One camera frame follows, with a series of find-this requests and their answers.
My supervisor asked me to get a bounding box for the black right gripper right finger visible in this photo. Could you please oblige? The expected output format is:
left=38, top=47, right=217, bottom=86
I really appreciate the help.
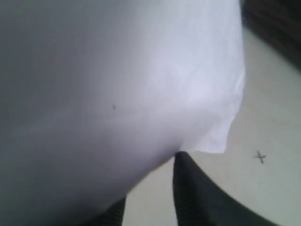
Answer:
left=173, top=152, right=273, bottom=226

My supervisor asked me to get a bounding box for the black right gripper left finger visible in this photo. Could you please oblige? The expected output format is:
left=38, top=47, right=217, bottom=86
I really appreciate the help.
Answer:
left=93, top=197, right=126, bottom=226

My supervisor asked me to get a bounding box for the white t-shirt with red lettering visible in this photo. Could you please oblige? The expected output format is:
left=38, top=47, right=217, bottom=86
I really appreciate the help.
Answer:
left=0, top=0, right=245, bottom=226

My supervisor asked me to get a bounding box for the dark brown wicker basket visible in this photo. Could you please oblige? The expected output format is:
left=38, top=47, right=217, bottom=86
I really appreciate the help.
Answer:
left=240, top=0, right=301, bottom=69

